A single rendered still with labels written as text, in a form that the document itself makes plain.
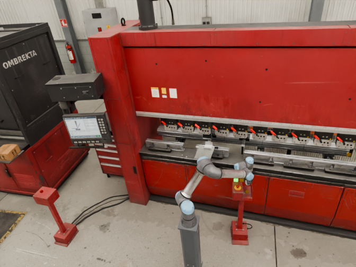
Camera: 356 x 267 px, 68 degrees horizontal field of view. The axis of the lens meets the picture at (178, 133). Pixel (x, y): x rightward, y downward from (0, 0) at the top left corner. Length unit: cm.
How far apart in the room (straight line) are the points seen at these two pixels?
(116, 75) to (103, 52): 25
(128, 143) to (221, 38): 160
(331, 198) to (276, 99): 126
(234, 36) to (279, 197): 186
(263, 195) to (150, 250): 148
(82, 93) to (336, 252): 320
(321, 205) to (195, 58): 210
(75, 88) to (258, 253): 265
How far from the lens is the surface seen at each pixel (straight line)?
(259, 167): 305
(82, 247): 373
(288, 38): 251
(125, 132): 315
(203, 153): 301
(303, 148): 335
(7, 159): 382
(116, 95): 293
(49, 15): 858
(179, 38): 264
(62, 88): 287
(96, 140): 302
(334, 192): 326
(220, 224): 359
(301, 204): 339
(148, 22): 282
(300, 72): 262
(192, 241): 272
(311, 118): 283
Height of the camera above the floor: 283
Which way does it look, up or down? 33 degrees down
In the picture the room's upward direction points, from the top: 6 degrees counter-clockwise
